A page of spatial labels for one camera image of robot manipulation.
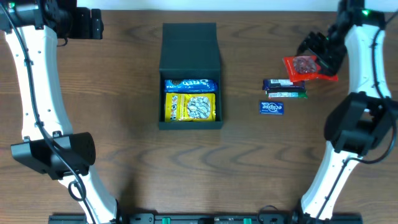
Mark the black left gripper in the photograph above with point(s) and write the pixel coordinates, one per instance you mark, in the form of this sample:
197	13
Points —
96	23

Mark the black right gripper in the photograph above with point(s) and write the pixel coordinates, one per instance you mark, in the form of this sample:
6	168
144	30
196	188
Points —
319	50

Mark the blue Oreo cookie pack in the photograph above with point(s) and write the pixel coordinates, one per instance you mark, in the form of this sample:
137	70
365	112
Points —
190	86

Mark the yellow sunflower seed bag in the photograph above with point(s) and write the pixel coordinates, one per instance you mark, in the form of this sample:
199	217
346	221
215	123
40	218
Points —
186	107

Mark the black gift box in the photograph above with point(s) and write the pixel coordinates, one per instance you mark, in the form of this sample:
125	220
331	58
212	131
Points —
190	51

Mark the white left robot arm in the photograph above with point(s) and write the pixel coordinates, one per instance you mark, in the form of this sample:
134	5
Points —
34	30

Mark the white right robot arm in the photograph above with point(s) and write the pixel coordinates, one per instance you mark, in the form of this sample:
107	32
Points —
362	128

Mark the blue Eclipse gum pack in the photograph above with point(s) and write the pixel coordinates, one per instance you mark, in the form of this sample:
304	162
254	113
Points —
270	107

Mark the green and white candy bar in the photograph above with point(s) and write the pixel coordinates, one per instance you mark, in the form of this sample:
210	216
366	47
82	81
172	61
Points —
286	94

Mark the dark blue candy bar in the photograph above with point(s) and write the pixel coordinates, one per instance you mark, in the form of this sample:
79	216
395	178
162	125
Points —
284	84

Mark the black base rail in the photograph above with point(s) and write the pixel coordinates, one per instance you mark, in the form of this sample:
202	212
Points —
266	218

